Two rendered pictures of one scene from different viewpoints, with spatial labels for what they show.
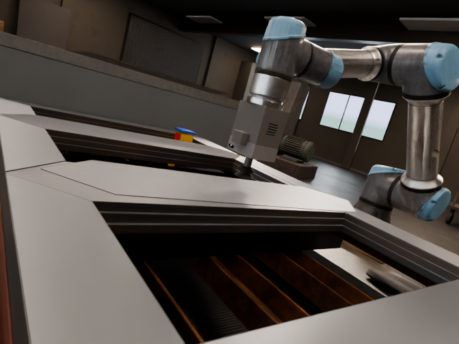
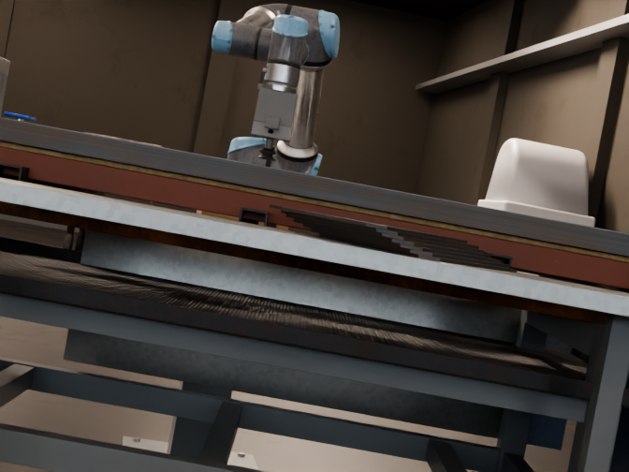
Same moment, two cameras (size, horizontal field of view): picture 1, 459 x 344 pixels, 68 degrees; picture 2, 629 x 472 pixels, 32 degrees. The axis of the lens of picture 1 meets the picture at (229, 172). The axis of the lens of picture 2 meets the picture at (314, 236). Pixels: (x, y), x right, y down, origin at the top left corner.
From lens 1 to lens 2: 2.02 m
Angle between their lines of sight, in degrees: 53
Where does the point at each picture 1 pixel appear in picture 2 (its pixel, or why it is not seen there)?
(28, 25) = not seen: outside the picture
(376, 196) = not seen: hidden behind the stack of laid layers
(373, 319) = not seen: hidden behind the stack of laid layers
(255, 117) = (285, 103)
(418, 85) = (314, 52)
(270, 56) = (293, 51)
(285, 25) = (301, 25)
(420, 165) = (305, 132)
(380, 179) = (253, 154)
